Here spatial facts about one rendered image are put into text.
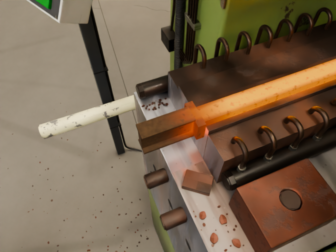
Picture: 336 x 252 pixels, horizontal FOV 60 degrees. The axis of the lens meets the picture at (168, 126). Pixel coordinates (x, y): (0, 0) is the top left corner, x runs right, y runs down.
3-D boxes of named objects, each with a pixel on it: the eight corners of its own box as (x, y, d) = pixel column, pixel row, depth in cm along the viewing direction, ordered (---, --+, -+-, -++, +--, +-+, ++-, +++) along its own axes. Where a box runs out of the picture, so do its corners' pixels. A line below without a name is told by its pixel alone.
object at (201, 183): (213, 179, 47) (214, 176, 46) (209, 196, 45) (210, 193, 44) (186, 172, 48) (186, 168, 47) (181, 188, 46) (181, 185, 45)
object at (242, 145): (237, 178, 43) (247, 157, 37) (224, 155, 45) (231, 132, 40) (243, 175, 43) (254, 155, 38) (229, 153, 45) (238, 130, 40)
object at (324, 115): (312, 147, 46) (331, 124, 40) (295, 127, 48) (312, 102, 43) (317, 145, 46) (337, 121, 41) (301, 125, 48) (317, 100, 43)
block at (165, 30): (168, 52, 84) (168, 40, 80) (160, 40, 87) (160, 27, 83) (178, 49, 84) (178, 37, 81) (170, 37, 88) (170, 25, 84)
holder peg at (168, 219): (165, 233, 48) (165, 228, 46) (159, 218, 49) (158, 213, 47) (187, 223, 49) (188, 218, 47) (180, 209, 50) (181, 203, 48)
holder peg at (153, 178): (148, 192, 52) (147, 186, 50) (143, 179, 53) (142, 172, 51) (169, 184, 53) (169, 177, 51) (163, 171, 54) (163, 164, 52)
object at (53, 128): (45, 143, 88) (39, 134, 84) (42, 130, 91) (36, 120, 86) (178, 99, 98) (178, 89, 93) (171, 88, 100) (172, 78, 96)
